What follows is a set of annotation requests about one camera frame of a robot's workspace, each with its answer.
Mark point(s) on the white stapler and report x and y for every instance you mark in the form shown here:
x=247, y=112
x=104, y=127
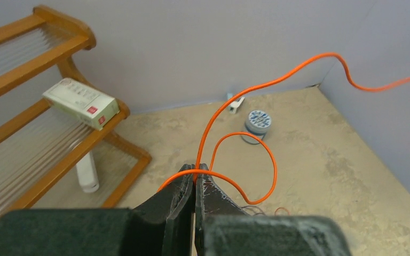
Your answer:
x=87, y=173

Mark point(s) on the blue lidded jar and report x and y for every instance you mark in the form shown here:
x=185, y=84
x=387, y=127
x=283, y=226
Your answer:
x=257, y=123

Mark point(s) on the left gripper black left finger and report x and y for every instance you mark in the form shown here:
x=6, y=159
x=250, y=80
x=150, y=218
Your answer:
x=162, y=225

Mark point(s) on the white red carton box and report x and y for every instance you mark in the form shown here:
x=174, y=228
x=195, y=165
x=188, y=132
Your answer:
x=87, y=104

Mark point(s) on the wooden shelf rack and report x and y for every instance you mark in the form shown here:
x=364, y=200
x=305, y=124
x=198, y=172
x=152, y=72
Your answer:
x=40, y=145

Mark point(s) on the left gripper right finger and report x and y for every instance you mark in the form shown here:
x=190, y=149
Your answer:
x=224, y=228

